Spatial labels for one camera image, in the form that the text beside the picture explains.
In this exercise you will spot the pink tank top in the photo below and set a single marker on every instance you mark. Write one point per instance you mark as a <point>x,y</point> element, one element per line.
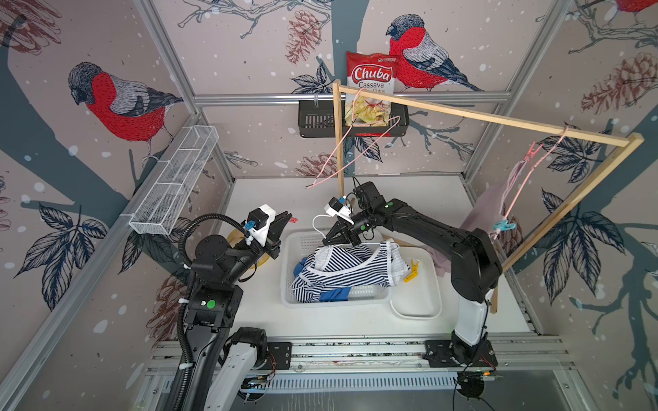
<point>490,209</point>

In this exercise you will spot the white hanger with striped top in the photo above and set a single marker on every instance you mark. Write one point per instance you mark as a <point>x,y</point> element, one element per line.
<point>372,263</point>

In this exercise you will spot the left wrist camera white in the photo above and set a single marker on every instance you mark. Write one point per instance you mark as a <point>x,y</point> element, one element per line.
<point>257,225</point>

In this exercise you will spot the white perforated plastic basket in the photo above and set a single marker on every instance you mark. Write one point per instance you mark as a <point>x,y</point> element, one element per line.
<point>297,248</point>

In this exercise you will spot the red clothespin on pink top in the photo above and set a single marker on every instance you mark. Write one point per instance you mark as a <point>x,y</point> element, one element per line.
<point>533,150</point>

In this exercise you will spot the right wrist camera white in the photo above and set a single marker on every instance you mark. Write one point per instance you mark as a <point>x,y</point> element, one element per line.
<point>339,207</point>

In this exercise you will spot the teal clothespin on pink top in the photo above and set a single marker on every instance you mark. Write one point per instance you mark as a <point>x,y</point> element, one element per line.
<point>504,225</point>

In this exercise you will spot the striped tank top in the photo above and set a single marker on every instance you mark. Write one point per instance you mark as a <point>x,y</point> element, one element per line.
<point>308,292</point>

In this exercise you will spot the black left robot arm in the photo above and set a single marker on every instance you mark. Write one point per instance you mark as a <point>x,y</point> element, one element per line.
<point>216,358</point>

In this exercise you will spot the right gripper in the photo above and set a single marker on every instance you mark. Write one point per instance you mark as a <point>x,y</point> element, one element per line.
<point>343,233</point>

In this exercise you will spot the black wall basket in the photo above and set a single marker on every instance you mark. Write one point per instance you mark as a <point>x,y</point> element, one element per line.
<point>315,120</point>

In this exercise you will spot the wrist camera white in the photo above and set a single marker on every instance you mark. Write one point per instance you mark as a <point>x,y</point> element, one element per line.
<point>257,225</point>
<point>339,207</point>

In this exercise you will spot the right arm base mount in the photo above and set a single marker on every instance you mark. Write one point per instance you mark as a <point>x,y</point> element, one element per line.
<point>451,354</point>

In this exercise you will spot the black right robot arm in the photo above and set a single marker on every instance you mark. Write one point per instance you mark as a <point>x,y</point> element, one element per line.
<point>475,267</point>

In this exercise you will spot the white plastic tray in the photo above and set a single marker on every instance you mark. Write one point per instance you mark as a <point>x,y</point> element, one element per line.
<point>420,298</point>

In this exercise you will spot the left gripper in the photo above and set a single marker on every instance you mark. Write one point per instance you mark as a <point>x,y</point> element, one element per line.
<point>272,244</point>

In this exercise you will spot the yellow clothespin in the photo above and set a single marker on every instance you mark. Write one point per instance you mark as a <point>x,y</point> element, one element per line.
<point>412,275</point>
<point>414,263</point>

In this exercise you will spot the wooden clothes rack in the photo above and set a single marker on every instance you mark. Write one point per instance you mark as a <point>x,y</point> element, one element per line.
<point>624,147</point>

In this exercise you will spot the white wire mesh shelf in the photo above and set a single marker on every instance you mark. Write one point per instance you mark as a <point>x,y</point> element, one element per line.
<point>164,202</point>

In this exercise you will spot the cassava chips bag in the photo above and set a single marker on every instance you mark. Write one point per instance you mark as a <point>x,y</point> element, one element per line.
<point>369,73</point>

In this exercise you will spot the blue tank top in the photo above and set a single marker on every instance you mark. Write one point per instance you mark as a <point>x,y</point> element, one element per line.
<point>334,295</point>

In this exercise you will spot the yellow bowl with buns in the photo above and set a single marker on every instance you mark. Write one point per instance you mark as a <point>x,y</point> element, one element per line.
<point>236,236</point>

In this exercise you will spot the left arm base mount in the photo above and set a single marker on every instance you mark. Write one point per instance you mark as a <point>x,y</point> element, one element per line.
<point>268,357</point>

